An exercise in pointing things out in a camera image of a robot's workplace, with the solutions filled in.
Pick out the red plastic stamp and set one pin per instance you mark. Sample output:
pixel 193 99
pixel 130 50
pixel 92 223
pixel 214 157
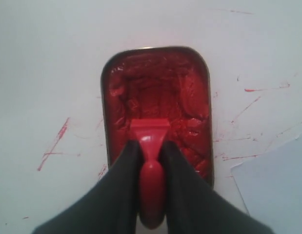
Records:
pixel 151 133

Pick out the white paper sheet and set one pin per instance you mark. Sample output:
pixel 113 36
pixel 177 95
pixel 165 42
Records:
pixel 271 187

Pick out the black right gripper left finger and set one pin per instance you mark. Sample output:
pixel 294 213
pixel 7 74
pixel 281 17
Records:
pixel 110 207

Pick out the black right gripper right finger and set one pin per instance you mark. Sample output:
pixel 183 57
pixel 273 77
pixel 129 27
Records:
pixel 192 205

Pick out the red ink paste tin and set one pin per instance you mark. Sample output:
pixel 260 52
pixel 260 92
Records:
pixel 171 83

